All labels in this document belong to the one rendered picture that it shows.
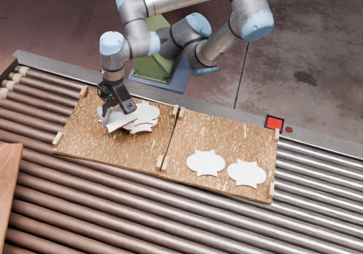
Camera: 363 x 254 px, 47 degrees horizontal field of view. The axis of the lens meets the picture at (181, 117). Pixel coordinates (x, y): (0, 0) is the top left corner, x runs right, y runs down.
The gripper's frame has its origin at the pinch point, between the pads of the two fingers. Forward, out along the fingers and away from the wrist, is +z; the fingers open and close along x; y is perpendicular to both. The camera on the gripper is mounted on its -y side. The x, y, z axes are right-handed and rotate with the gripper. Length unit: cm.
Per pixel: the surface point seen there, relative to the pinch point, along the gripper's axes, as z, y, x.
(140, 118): 5.7, 0.0, -10.6
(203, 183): 10.3, -35.4, -12.3
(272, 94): 101, 33, -164
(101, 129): 9.9, 7.2, 3.0
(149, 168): 10.2, -18.6, -0.8
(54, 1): 99, 234, -88
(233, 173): 9.4, -39.2, -23.5
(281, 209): 13, -59, -29
